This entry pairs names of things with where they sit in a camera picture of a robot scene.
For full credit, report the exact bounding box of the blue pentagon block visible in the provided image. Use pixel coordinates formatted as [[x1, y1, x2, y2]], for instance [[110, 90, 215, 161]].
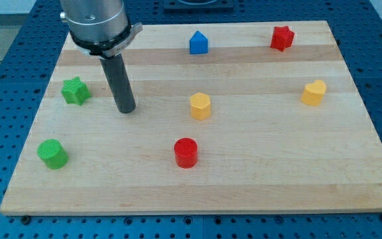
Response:
[[189, 31, 208, 54]]

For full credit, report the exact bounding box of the red cylinder block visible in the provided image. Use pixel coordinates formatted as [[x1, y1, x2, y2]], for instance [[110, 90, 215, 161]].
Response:
[[174, 137, 198, 169]]

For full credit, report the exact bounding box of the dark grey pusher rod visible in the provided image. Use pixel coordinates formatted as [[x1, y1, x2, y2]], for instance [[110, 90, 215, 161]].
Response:
[[100, 54, 136, 114]]

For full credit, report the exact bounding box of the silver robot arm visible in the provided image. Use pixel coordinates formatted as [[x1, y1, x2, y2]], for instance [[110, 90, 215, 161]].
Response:
[[60, 0, 143, 59]]

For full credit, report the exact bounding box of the yellow hexagon block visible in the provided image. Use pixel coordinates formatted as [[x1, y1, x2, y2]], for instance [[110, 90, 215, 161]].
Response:
[[190, 92, 211, 120]]

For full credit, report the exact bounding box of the yellow heart block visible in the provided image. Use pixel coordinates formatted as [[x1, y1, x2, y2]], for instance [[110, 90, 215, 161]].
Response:
[[300, 80, 326, 106]]

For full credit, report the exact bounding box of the red star block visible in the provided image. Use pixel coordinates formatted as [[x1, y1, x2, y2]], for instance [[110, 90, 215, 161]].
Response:
[[270, 26, 294, 52]]

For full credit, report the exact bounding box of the green star block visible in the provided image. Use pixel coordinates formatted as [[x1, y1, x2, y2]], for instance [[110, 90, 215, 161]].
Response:
[[61, 76, 91, 106]]

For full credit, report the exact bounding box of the wooden board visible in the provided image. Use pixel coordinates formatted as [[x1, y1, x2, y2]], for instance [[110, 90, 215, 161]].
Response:
[[0, 21, 382, 216]]

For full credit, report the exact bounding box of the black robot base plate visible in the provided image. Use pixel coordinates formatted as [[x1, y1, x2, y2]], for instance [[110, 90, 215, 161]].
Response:
[[162, 0, 235, 11]]

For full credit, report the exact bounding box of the green cylinder block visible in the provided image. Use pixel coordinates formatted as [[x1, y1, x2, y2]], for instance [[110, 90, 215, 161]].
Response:
[[37, 139, 69, 169]]

